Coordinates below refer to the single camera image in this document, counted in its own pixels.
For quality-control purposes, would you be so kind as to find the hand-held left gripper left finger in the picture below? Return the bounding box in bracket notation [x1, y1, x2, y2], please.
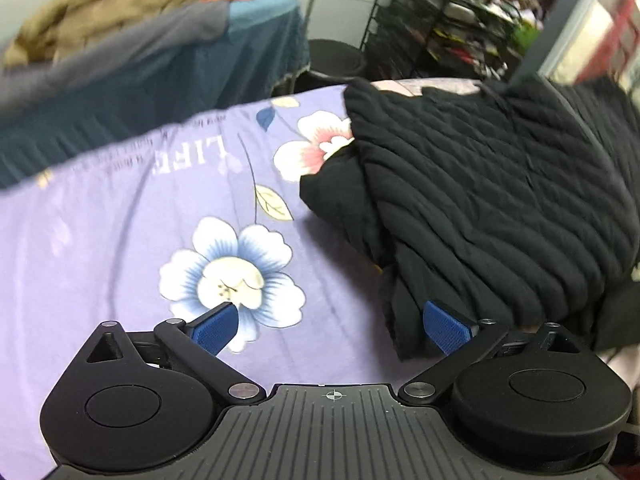
[87, 302, 266, 404]

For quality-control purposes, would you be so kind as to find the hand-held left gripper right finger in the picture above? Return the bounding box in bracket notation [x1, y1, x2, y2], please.
[399, 300, 582, 406]

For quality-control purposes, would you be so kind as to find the black quilted jacket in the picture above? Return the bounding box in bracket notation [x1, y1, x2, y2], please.
[299, 77, 640, 361]

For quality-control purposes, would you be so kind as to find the lavender floral bedsheet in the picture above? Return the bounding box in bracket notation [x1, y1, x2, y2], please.
[0, 79, 640, 476]

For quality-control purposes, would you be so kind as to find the black round bin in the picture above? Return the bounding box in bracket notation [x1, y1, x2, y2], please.
[306, 39, 371, 92]

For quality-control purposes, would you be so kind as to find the grey garment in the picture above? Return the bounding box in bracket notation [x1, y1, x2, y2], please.
[0, 0, 232, 118]

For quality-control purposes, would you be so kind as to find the brown garment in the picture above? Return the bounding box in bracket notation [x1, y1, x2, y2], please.
[2, 0, 228, 68]

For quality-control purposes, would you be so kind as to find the black wire rack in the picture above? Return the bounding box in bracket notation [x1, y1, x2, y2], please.
[359, 0, 543, 82]

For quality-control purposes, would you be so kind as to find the grey metal post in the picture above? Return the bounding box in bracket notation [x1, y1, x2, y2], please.
[507, 0, 618, 88]

